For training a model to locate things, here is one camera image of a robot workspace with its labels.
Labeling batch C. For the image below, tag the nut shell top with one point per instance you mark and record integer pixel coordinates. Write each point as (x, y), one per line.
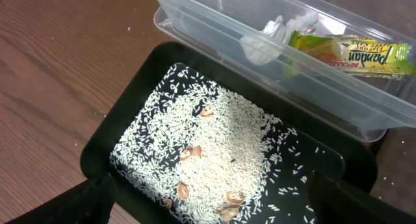
(206, 112)

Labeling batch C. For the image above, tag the green snack wrapper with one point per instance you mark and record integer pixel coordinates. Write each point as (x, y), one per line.
(357, 55)

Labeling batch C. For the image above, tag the nut shell bottom edge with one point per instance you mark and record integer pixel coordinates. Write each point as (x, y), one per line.
(167, 203)

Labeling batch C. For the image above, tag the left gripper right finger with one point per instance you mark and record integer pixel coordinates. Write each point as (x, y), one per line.
(335, 202)

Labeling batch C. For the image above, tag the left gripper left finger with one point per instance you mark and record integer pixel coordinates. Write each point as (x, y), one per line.
(89, 202)

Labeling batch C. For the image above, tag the brown nut shell piece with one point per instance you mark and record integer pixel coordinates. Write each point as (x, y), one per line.
(231, 207)

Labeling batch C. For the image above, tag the clear plastic bin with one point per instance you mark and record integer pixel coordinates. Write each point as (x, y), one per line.
(363, 107)

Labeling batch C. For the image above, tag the white tissue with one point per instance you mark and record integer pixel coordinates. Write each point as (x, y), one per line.
(260, 51)

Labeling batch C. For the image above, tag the nut shell middle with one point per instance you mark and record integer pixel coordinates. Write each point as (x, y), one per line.
(189, 152)

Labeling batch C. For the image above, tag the black plastic tray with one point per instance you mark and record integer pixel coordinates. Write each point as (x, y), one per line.
(322, 147)

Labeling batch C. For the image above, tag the nut shell lower left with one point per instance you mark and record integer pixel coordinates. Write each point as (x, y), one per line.
(182, 191)

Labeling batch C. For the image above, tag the brown serving tray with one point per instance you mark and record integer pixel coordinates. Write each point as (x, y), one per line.
(395, 184)

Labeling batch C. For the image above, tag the spilled rice pile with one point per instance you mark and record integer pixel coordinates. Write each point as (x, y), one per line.
(244, 149)

